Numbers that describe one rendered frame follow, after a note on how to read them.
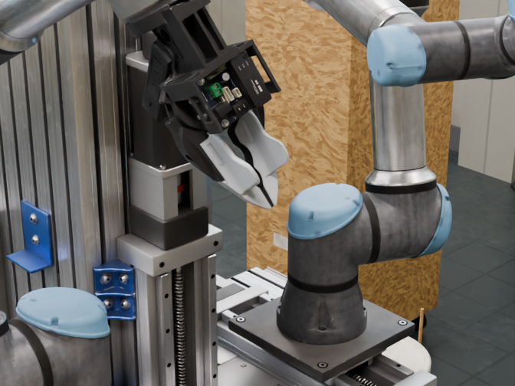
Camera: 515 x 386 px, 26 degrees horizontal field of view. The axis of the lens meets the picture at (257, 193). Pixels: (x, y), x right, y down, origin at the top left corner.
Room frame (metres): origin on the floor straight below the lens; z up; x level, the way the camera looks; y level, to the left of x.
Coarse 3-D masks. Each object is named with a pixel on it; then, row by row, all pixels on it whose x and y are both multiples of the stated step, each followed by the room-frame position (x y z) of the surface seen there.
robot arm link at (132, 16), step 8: (112, 0) 0.93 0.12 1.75; (120, 0) 0.93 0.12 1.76; (128, 0) 0.92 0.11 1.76; (136, 0) 0.92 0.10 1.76; (144, 0) 0.92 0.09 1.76; (152, 0) 0.92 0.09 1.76; (160, 0) 0.92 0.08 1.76; (168, 0) 0.93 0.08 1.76; (176, 0) 0.93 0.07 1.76; (120, 8) 0.93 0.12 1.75; (128, 8) 0.92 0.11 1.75; (136, 8) 0.92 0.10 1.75; (144, 8) 0.92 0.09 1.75; (152, 8) 0.92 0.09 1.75; (120, 16) 0.93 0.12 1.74; (128, 16) 0.93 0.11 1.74; (136, 16) 0.93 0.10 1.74; (144, 16) 0.92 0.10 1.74
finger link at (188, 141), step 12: (180, 132) 0.93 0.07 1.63; (192, 132) 0.93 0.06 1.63; (204, 132) 0.94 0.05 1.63; (180, 144) 0.93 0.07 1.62; (192, 144) 0.93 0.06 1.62; (192, 156) 0.93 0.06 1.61; (204, 156) 0.93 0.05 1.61; (204, 168) 0.93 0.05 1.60; (216, 168) 0.93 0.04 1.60; (216, 180) 0.94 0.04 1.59
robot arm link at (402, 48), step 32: (320, 0) 1.57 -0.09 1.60; (352, 0) 1.48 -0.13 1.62; (384, 0) 1.44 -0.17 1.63; (352, 32) 1.46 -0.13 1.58; (384, 32) 1.32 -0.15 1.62; (416, 32) 1.32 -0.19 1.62; (448, 32) 1.33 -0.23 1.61; (384, 64) 1.30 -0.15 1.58; (416, 64) 1.30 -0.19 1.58; (448, 64) 1.31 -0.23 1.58
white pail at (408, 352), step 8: (400, 344) 2.65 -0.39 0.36; (408, 344) 2.65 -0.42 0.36; (416, 344) 2.64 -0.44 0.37; (384, 352) 2.61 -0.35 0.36; (392, 352) 2.61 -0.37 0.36; (400, 352) 2.61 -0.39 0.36; (408, 352) 2.61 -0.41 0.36; (416, 352) 2.61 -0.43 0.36; (424, 352) 2.59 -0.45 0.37; (400, 360) 2.57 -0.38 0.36; (408, 360) 2.57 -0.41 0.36; (416, 360) 2.57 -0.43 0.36; (424, 360) 2.57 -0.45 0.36; (416, 368) 2.53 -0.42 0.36; (424, 368) 2.51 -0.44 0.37
